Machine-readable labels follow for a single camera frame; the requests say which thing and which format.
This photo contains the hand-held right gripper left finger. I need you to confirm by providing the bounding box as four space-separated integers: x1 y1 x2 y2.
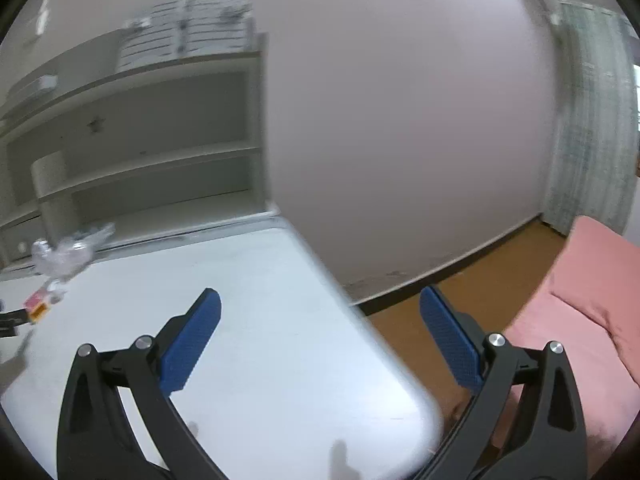
56 288 228 480

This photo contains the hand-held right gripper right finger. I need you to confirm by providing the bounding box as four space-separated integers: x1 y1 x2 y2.
417 285 589 480

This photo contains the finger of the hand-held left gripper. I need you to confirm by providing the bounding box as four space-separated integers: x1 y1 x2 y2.
0 307 34 338

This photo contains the small yellow red packet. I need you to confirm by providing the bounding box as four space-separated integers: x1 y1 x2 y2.
25 292 54 326

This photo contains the clear plastic bag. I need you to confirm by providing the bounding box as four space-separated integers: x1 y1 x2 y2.
31 222 117 292

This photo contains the pink sofa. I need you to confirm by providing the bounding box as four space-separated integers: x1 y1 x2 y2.
492 215 640 476

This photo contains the white shelf unit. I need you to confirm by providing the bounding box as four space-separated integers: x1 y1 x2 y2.
0 30 281 271

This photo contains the pale green curtain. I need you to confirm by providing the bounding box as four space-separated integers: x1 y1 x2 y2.
542 0 640 239

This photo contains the white paper stack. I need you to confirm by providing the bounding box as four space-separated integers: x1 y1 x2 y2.
117 0 254 72

